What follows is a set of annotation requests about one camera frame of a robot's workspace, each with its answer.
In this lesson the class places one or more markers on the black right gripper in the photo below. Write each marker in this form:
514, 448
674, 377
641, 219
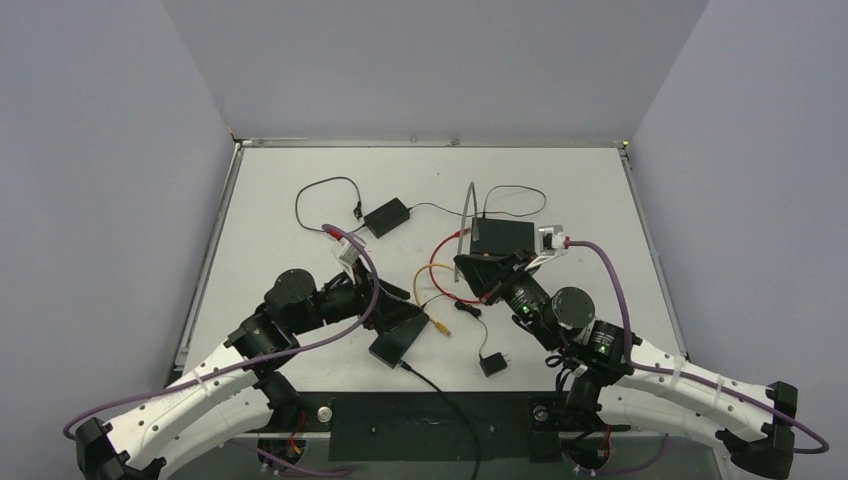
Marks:
499, 273

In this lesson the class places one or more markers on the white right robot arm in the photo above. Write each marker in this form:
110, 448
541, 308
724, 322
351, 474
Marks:
619, 377

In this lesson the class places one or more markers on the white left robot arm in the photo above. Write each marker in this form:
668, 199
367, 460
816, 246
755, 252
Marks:
239, 387

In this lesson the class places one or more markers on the black ribbed power adapter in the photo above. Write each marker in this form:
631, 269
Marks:
390, 347

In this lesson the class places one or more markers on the small black wall plug adapter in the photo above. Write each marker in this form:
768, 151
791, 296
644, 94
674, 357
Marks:
493, 364

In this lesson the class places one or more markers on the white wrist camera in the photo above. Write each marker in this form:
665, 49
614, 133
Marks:
346, 253
550, 243

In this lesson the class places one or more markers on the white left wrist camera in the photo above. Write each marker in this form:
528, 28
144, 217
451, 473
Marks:
346, 253

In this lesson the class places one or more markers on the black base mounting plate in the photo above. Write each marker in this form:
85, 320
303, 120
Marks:
424, 426

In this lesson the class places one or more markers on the black network switch box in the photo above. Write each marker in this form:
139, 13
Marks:
500, 237

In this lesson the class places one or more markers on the small black power brick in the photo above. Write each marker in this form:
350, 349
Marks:
387, 217

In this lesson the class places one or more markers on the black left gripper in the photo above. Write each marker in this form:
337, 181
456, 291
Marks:
391, 308

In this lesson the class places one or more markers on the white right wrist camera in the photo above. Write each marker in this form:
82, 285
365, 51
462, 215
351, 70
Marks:
550, 243

